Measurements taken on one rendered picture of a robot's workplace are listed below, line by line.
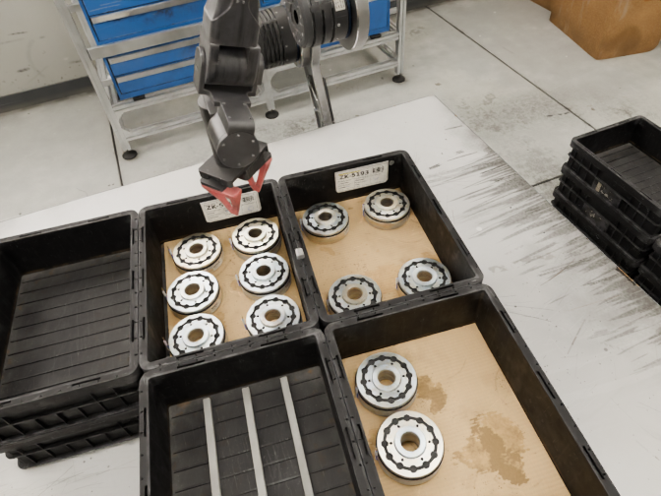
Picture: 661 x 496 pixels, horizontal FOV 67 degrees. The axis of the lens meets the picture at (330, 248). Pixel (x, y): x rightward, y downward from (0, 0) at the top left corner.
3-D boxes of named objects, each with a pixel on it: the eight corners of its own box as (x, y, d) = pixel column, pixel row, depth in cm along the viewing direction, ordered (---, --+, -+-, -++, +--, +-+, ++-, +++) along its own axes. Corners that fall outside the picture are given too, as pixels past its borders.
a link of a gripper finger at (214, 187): (268, 202, 85) (258, 158, 78) (243, 229, 81) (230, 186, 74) (236, 189, 87) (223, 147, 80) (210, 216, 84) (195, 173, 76)
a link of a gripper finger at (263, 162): (279, 188, 87) (270, 145, 80) (256, 215, 83) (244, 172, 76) (248, 177, 89) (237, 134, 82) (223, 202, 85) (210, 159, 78)
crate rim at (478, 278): (277, 185, 111) (276, 176, 109) (405, 156, 114) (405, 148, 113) (322, 332, 84) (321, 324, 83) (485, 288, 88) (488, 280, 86)
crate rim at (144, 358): (142, 216, 107) (138, 208, 105) (277, 185, 111) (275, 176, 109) (144, 380, 81) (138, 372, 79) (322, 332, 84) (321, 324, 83)
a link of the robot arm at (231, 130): (259, 47, 69) (196, 41, 65) (284, 88, 62) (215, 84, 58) (246, 123, 76) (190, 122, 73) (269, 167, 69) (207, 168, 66)
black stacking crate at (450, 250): (284, 216, 118) (277, 179, 109) (402, 188, 121) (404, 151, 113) (327, 359, 92) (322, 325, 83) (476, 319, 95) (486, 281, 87)
